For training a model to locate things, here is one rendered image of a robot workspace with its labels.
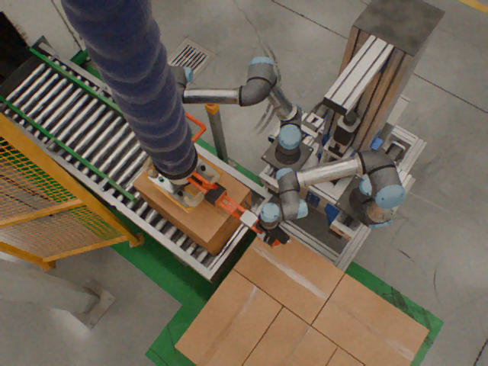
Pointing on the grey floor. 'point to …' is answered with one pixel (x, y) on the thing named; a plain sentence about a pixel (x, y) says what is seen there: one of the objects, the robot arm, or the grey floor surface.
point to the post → (217, 132)
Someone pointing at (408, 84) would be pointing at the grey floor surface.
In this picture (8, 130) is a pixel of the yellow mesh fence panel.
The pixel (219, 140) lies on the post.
